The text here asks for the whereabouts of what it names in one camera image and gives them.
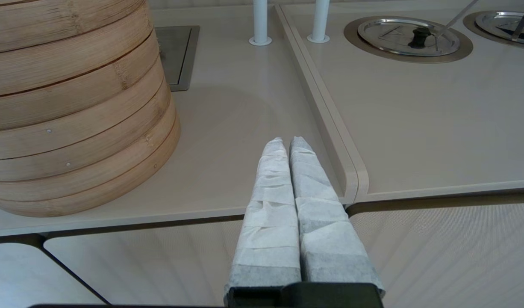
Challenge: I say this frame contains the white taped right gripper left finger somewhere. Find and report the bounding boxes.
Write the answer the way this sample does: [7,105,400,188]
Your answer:
[224,137,302,296]

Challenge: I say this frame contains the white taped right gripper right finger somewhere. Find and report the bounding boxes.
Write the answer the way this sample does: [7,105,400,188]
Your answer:
[289,136,386,296]

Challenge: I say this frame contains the steel lid with black knob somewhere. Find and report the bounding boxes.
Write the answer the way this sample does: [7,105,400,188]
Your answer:
[344,16,474,64]
[463,10,524,49]

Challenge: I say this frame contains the tall bamboo steamer stack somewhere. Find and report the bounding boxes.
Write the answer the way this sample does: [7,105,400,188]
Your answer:
[0,0,181,218]

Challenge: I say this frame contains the beige cabinet door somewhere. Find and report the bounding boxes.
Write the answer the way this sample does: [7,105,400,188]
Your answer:
[44,219,245,308]
[350,200,524,308]
[0,243,107,308]

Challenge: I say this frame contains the recessed steel steam panel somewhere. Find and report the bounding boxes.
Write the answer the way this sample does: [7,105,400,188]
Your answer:
[154,26,200,92]

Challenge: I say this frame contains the white metal pole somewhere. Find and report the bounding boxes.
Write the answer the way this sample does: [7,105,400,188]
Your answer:
[307,0,331,44]
[249,0,273,46]

